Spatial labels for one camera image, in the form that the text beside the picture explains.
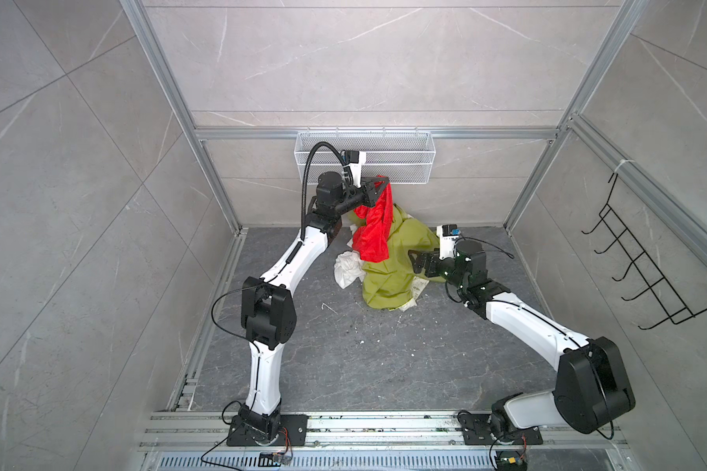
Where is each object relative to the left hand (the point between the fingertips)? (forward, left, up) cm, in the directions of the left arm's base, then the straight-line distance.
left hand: (391, 173), depth 77 cm
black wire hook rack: (-40, -55, -6) cm, 68 cm away
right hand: (-11, -10, -19) cm, 24 cm away
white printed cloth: (-11, -12, -39) cm, 43 cm away
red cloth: (-7, +5, -19) cm, 21 cm away
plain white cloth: (-3, +12, -38) cm, 40 cm away
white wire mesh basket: (+24, -6, -10) cm, 27 cm away
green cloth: (-12, -1, -37) cm, 39 cm away
